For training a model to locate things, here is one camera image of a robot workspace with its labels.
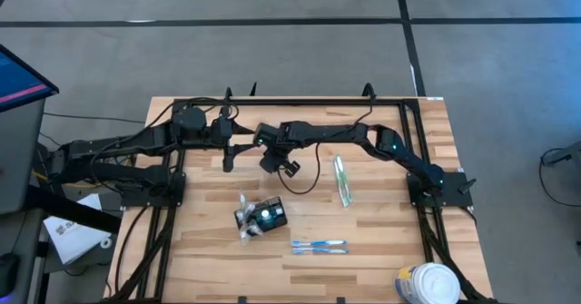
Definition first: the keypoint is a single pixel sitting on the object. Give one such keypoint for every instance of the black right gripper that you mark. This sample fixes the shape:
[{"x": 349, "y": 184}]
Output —
[{"x": 272, "y": 163}]

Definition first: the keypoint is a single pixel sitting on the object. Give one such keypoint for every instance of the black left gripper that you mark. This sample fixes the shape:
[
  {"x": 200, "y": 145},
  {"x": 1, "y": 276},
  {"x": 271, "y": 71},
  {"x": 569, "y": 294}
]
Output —
[{"x": 227, "y": 136}]

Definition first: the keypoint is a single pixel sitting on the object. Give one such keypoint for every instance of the bundle of packaged toothbrushes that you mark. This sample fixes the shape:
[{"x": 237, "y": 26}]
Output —
[{"x": 243, "y": 202}]

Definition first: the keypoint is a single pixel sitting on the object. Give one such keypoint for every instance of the clear toothbrush bundle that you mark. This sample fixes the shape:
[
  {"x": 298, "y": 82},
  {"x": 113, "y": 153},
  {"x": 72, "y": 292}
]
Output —
[{"x": 249, "y": 232}]

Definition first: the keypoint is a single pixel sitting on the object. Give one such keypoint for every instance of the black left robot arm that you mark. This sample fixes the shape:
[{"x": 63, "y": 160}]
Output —
[{"x": 136, "y": 140}]

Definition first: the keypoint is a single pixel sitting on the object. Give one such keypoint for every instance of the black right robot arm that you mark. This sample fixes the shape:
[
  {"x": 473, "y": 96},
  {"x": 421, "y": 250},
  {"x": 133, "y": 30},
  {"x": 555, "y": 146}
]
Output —
[{"x": 327, "y": 131}]

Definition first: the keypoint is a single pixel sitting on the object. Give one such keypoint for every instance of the blue white toothbrush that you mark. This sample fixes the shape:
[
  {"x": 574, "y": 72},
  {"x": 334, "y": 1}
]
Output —
[
  {"x": 318, "y": 243},
  {"x": 318, "y": 251}
]

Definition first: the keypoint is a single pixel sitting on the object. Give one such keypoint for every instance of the white tape roll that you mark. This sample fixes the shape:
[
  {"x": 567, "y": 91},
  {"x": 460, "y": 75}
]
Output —
[{"x": 105, "y": 242}]

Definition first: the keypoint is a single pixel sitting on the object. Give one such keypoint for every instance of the black desk beam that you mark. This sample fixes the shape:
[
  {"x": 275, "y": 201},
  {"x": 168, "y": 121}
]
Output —
[{"x": 72, "y": 211}]

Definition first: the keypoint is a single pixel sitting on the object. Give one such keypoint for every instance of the white paper booklet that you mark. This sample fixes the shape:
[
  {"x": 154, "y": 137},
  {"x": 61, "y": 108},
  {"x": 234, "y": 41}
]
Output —
[{"x": 75, "y": 231}]

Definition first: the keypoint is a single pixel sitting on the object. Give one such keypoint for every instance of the white lidded canister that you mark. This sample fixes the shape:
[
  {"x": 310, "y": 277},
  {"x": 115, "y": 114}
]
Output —
[{"x": 429, "y": 283}]

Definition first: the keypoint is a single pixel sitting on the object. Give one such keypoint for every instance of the blue screen monitor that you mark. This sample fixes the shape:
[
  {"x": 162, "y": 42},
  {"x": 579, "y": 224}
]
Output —
[{"x": 18, "y": 79}]

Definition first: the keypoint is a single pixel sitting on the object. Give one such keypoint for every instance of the black computer mouse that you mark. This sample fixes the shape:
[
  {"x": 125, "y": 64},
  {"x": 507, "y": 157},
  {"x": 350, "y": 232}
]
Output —
[{"x": 8, "y": 272}]

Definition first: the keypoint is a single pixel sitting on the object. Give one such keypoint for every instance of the black frame clamp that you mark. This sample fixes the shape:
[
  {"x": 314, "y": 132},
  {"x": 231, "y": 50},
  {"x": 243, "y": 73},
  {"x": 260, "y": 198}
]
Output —
[
  {"x": 368, "y": 91},
  {"x": 228, "y": 94}
]

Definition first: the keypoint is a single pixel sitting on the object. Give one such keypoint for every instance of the black pointed bracket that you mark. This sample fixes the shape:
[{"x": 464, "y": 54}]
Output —
[{"x": 253, "y": 91}]

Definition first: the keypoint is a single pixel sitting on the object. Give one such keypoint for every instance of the black table frame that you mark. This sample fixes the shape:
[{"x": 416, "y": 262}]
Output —
[{"x": 318, "y": 101}]

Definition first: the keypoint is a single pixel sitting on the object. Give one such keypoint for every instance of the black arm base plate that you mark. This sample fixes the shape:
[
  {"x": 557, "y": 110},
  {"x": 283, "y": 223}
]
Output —
[
  {"x": 150, "y": 199},
  {"x": 454, "y": 197}
]

